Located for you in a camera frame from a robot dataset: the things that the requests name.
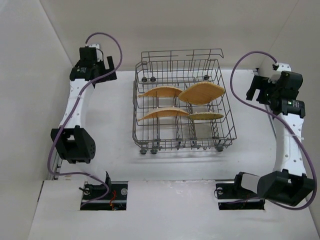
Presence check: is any woven leaf-shaped tray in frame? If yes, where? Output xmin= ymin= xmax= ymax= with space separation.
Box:
xmin=178 ymin=81 xmax=225 ymax=105

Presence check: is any round woven green plate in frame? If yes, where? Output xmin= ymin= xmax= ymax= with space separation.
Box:
xmin=187 ymin=112 xmax=224 ymax=121

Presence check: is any small woven fish-shaped tray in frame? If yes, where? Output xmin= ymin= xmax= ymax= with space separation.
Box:
xmin=138 ymin=86 xmax=183 ymax=98

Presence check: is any large woven fish-shaped tray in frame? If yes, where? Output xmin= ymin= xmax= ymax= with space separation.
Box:
xmin=137 ymin=106 xmax=189 ymax=122

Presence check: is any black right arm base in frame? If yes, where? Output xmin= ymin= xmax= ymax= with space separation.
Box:
xmin=213 ymin=172 xmax=265 ymax=211

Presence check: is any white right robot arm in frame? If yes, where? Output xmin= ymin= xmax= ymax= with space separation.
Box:
xmin=235 ymin=63 xmax=316 ymax=208

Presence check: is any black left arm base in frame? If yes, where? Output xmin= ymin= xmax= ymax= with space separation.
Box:
xmin=79 ymin=174 xmax=129 ymax=211

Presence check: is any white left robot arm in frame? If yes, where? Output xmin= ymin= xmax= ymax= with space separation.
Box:
xmin=47 ymin=43 xmax=117 ymax=184

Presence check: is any grey wire dish rack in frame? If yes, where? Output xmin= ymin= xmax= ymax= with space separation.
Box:
xmin=132 ymin=48 xmax=237 ymax=155

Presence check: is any aluminium table edge rail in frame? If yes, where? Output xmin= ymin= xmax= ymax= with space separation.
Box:
xmin=47 ymin=151 xmax=63 ymax=180

